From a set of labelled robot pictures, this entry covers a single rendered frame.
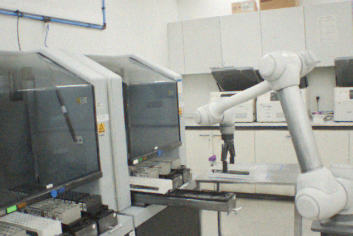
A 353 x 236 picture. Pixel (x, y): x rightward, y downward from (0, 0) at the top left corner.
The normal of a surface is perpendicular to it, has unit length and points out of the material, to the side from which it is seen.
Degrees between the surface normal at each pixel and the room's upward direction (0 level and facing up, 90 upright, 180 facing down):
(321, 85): 90
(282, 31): 90
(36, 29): 90
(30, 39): 90
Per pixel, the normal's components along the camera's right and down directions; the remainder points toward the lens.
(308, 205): -0.76, 0.21
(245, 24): -0.45, 0.11
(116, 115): 0.89, -0.01
